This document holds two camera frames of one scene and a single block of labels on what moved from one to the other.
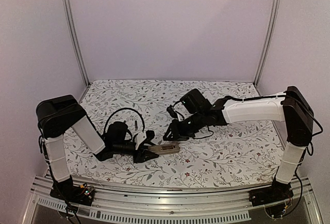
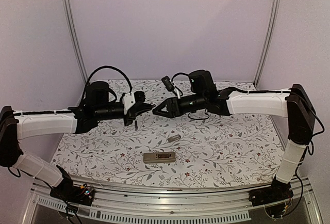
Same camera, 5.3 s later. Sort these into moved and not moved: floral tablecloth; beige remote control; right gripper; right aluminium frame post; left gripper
Moved: right gripper; left gripper; beige remote control
Not moved: floral tablecloth; right aluminium frame post
